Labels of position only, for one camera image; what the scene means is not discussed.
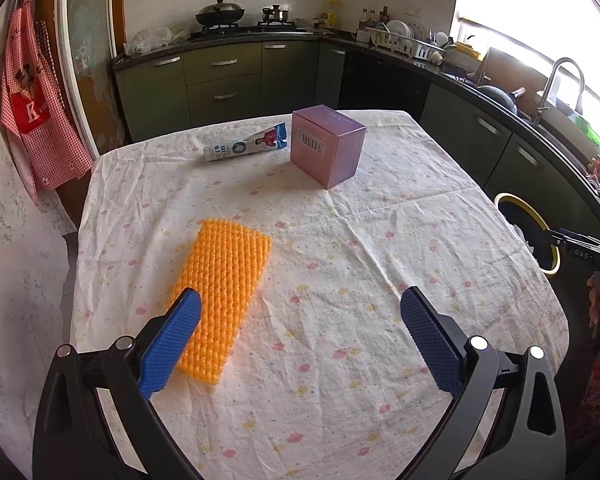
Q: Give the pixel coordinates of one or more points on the glass sliding door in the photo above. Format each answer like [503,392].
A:
[87,60]

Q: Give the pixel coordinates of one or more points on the white and blue toothpaste tube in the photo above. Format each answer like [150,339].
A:
[245,145]

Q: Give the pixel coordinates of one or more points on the red checked apron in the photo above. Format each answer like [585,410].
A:
[35,110]

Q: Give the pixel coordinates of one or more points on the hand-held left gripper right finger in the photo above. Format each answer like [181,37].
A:
[432,340]

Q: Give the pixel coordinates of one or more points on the dark kitchen countertop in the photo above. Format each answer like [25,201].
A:
[150,52]

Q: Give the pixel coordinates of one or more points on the dark pan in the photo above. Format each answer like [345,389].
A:
[497,97]

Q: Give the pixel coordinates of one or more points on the green kitchen cabinets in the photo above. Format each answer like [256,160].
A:
[220,90]

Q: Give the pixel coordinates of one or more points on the white floral tablecloth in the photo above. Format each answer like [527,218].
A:
[340,310]

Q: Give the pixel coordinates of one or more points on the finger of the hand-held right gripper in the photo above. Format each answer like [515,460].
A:
[582,235]
[556,245]

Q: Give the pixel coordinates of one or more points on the orange bubble plastic sheet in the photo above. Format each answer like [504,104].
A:
[222,295]

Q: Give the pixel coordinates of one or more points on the steel kitchen faucet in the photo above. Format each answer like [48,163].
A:
[562,67]

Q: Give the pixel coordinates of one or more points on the group of sauce bottles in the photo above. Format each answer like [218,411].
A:
[375,17]

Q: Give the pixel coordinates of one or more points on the white plastic bag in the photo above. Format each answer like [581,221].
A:
[155,40]

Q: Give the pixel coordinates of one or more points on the white dish rack with dishes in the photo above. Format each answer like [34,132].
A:
[410,40]

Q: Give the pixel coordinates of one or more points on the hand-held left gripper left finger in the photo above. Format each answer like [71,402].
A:
[172,345]

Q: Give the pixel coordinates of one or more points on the yellow bottle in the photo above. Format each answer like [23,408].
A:
[332,15]

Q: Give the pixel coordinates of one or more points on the wooden cutting board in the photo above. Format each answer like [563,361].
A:
[510,67]

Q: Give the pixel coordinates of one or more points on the pink cardboard box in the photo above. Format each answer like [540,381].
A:
[325,145]

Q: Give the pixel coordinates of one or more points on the black bin with yellow rim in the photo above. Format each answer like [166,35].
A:
[525,232]

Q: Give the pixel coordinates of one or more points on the small dark kettle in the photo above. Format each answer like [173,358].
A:
[275,15]

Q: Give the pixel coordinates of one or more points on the black wok with lid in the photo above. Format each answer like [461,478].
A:
[220,12]

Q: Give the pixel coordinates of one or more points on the gas stove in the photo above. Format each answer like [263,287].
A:
[250,31]

